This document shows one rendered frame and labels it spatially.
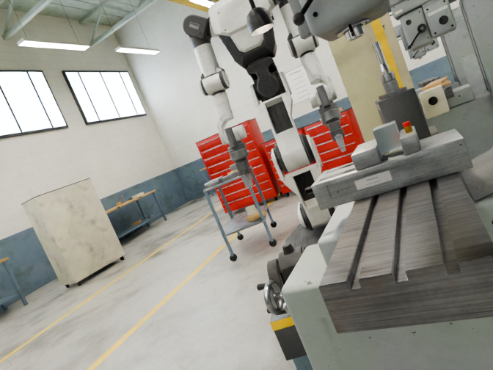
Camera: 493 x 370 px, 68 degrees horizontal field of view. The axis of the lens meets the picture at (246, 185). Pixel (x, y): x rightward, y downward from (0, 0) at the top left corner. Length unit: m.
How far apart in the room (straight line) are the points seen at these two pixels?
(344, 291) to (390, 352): 0.60
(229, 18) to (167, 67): 10.50
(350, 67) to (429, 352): 2.08
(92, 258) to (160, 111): 6.80
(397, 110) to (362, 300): 0.90
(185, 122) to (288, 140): 10.45
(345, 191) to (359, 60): 1.94
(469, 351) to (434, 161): 0.49
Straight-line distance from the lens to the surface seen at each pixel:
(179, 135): 12.21
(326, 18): 0.99
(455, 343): 1.12
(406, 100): 1.37
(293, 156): 1.61
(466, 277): 0.54
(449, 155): 0.90
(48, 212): 6.68
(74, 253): 6.74
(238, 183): 6.41
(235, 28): 1.76
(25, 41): 8.10
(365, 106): 2.80
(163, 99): 12.39
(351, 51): 2.81
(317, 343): 1.18
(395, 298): 0.56
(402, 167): 0.91
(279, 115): 1.71
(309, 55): 1.78
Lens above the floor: 1.14
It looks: 6 degrees down
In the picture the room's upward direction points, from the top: 23 degrees counter-clockwise
